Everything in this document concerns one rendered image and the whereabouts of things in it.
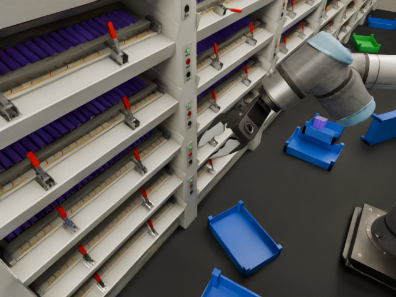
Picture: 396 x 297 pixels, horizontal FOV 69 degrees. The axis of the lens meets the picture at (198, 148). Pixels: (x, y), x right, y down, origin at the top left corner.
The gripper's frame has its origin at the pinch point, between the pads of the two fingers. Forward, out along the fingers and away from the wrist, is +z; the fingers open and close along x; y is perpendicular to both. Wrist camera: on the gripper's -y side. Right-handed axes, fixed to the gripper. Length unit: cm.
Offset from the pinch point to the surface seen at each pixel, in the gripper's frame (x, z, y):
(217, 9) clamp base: 27, -20, 37
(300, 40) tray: -8, -37, 131
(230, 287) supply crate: -33.5, 20.7, -6.0
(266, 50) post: 4, -21, 86
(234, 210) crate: -44, 38, 58
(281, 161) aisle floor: -54, 14, 101
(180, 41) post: 25.6, -8.9, 17.2
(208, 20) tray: 25.9, -16.5, 32.0
